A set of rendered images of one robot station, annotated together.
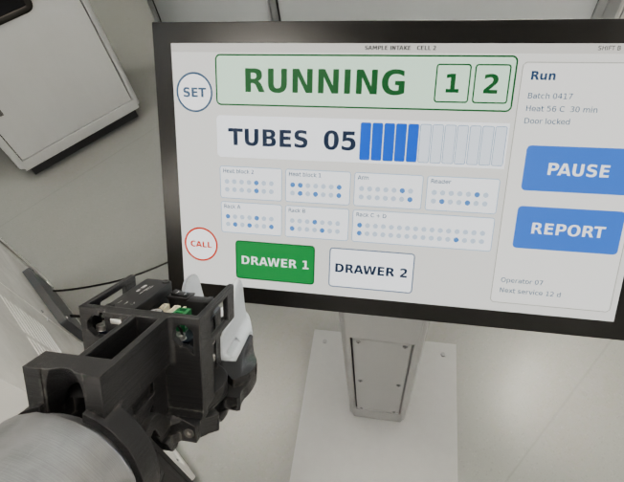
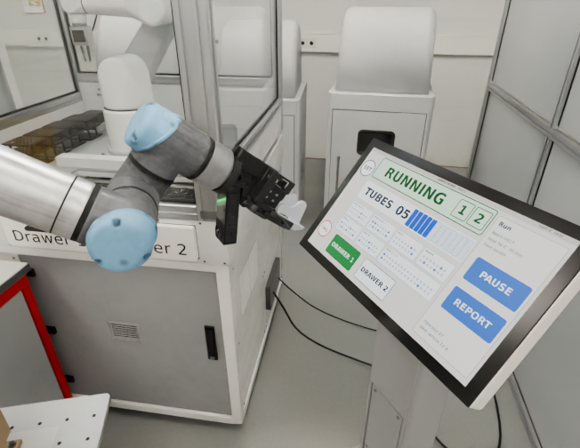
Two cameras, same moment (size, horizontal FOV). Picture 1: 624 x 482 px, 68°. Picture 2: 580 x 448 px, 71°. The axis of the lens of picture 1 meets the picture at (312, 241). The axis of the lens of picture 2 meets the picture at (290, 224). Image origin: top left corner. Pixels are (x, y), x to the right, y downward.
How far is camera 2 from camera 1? 0.52 m
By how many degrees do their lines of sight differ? 41
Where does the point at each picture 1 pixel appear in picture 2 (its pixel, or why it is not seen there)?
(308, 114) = (398, 196)
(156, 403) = (249, 185)
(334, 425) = not seen: outside the picture
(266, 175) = (366, 212)
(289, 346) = (359, 425)
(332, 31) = (430, 166)
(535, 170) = (474, 271)
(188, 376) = (261, 186)
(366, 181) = (400, 235)
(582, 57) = (528, 226)
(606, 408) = not seen: outside the picture
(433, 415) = not seen: outside the picture
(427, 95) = (449, 210)
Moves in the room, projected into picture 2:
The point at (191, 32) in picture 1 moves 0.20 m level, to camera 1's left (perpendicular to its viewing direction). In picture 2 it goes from (382, 146) to (318, 129)
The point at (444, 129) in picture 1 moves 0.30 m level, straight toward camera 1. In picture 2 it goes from (447, 228) to (291, 262)
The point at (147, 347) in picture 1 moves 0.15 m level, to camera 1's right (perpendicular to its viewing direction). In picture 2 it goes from (258, 164) to (327, 190)
